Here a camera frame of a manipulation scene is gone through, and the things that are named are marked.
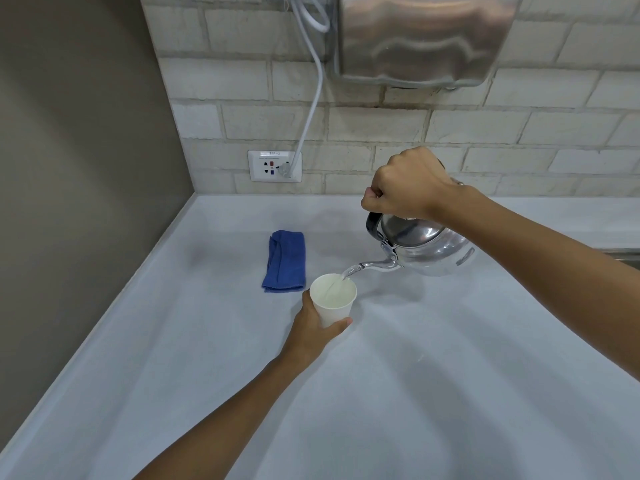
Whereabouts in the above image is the person's right forearm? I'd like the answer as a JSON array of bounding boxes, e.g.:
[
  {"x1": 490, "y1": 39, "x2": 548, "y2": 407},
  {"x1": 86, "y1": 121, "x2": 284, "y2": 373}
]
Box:
[{"x1": 439, "y1": 183, "x2": 640, "y2": 383}]

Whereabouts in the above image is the blue cloth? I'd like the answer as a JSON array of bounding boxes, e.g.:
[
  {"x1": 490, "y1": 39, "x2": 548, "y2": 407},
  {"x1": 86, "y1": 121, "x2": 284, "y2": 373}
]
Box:
[{"x1": 261, "y1": 229, "x2": 307, "y2": 294}]

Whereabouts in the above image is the person's right hand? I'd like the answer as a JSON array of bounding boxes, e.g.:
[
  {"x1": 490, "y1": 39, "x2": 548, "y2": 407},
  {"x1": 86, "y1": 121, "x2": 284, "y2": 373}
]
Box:
[{"x1": 361, "y1": 146, "x2": 463, "y2": 223}]

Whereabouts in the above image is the white countertop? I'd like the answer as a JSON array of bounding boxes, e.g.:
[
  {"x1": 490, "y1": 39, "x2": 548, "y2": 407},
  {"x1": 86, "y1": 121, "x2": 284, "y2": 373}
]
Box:
[{"x1": 0, "y1": 194, "x2": 640, "y2": 480}]

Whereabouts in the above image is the white power cable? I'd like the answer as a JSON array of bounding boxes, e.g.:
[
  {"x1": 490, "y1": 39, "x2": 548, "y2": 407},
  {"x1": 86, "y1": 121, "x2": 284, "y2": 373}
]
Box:
[{"x1": 279, "y1": 0, "x2": 332, "y2": 165}]

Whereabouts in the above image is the silver metal kettle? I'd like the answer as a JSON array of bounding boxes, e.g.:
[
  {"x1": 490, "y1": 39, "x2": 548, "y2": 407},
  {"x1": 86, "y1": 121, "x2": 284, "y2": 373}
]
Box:
[{"x1": 342, "y1": 158, "x2": 477, "y2": 279}]

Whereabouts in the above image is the white paper cup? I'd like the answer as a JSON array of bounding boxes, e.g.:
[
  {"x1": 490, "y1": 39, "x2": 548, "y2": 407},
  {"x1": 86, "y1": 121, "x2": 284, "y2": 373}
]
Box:
[{"x1": 309, "y1": 273, "x2": 358, "y2": 329}]

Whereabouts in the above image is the white wall socket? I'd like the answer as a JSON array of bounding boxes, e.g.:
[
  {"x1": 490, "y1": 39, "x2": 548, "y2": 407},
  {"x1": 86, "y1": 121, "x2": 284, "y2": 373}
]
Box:
[{"x1": 247, "y1": 149, "x2": 304, "y2": 183}]

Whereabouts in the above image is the person's left hand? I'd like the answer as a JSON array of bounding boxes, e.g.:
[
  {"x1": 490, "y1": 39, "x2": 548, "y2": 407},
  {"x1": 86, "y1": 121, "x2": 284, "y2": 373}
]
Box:
[{"x1": 279, "y1": 289, "x2": 353, "y2": 365}]

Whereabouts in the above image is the person's left forearm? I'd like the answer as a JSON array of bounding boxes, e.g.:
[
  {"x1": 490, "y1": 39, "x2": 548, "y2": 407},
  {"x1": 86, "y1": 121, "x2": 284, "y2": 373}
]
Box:
[{"x1": 131, "y1": 349, "x2": 311, "y2": 480}]

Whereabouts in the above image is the steel wall hand dryer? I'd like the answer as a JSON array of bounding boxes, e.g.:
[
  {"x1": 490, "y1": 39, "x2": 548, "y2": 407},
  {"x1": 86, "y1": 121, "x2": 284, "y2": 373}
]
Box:
[{"x1": 332, "y1": 0, "x2": 525, "y2": 91}]

